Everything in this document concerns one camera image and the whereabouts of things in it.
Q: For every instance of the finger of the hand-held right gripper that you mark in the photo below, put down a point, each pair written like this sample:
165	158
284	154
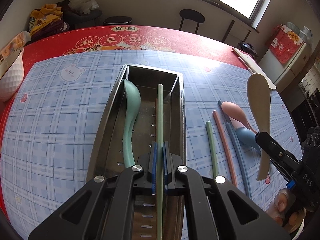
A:
285	171
277	148

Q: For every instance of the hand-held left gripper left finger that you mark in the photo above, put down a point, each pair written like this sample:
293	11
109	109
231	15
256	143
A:
153	165

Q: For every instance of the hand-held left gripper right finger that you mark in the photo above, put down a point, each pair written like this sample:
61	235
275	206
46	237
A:
165	165

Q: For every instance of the blue spoon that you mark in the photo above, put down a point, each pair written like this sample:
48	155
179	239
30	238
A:
246	138

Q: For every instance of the green chopstick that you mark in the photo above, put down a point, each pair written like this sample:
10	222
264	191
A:
160	117
212	150

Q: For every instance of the pink chopstick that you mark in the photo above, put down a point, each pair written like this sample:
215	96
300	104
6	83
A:
225	147

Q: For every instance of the beige spoon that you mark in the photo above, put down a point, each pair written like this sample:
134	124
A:
257	95

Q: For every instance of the pink spoon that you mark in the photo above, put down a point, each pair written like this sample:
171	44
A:
232	110

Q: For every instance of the green spoon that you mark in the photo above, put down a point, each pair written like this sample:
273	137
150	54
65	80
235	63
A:
131	105

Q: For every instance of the metal utensil box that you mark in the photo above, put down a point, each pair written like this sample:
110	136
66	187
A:
145	97

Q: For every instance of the person's right hand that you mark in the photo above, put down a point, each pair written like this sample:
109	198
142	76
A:
281	202

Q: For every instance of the black kitchen oven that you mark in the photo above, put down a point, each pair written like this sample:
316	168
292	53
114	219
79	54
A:
306	110

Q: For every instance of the white refrigerator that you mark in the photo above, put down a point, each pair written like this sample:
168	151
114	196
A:
295	65

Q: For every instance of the wooden cutting board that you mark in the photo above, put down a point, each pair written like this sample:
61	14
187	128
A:
252	65

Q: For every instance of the pen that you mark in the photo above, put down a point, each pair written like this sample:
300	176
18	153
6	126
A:
245	64

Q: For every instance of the silver black rice cooker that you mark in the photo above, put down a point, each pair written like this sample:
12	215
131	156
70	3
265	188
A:
248	49

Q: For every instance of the red printed cloth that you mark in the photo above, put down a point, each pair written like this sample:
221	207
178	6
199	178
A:
285	45

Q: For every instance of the tall clear plastic container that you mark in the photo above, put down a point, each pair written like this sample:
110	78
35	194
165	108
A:
307	33

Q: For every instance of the low clear plastic container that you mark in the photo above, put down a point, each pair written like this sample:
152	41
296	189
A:
293	27

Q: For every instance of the red printed tablecloth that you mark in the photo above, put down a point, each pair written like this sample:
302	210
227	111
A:
175	40

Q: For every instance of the black round stool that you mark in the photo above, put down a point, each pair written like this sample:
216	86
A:
192	15

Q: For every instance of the dark grey storage box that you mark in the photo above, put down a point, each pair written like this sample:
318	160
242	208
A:
85	18

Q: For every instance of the white textured cup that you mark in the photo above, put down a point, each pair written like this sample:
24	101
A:
11	77

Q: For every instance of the white plastic bags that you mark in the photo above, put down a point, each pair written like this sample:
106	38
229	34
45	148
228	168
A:
83	1

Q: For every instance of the yellow maroon clothes pile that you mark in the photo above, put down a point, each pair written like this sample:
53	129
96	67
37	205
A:
47	21

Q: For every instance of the orange printed tissue packet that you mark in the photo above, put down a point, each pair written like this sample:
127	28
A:
15	42

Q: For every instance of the dark metal frame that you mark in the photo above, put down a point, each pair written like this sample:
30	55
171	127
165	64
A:
230	30

